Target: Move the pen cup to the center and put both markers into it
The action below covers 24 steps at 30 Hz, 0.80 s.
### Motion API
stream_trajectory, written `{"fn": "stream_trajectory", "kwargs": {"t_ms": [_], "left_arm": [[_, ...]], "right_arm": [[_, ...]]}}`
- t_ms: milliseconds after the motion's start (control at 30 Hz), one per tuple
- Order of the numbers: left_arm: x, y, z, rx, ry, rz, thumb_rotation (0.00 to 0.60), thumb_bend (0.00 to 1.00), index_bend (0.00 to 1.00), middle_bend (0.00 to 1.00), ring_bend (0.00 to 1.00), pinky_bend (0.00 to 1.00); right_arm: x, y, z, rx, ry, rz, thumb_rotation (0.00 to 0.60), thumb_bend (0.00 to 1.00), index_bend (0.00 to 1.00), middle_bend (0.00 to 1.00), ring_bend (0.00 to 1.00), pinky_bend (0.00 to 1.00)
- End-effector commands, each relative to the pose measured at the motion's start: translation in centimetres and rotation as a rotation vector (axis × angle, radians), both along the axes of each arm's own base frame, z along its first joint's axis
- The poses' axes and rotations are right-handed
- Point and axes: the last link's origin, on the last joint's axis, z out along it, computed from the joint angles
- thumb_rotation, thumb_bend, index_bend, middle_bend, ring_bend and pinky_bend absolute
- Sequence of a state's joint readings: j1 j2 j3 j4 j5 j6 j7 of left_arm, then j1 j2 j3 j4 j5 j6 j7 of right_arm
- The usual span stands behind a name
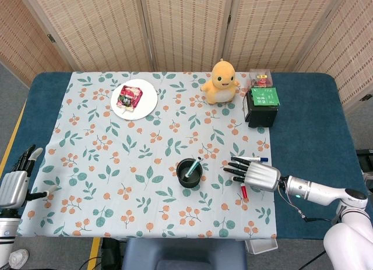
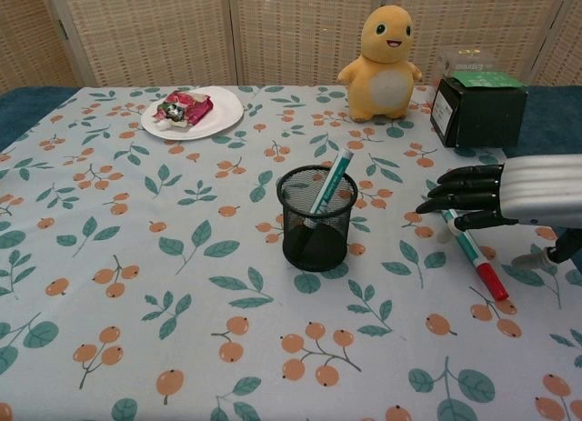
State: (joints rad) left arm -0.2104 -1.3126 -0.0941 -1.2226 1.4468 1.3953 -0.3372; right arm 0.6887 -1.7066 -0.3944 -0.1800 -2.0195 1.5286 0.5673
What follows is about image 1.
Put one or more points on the yellow plush dinosaur toy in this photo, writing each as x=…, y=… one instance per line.
x=221, y=92

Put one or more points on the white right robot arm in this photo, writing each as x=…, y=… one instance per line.
x=320, y=191

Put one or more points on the blue table cover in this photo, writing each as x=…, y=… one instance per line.
x=306, y=121

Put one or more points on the teal marker white cap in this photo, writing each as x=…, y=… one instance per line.
x=193, y=166

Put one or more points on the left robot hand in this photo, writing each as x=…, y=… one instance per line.
x=13, y=188

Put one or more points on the clear plastic box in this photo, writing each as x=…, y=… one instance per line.
x=260, y=77

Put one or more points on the white marker blue cap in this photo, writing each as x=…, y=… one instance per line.
x=258, y=158

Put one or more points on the black base unit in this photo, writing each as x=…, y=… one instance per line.
x=110, y=252

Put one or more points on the green tea packet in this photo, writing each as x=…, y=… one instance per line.
x=265, y=96

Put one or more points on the red snack packet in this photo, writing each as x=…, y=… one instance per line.
x=129, y=96

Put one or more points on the woven folding screen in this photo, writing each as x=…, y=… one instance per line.
x=186, y=28

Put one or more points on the white shoe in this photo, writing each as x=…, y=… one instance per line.
x=19, y=256

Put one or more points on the floral fruit print tablecloth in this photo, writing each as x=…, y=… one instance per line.
x=116, y=165

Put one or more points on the black pen cup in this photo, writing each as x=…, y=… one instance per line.
x=182, y=181

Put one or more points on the black cardboard box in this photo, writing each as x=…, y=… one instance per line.
x=260, y=115

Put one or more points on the white paper plate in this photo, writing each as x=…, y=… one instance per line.
x=145, y=103

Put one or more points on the teal marker red cap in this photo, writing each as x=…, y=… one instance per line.
x=244, y=192

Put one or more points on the dark blue seat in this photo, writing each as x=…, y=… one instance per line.
x=186, y=255

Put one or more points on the white plastic bin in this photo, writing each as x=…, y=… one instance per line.
x=262, y=246

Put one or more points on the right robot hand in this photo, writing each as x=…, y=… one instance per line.
x=260, y=176

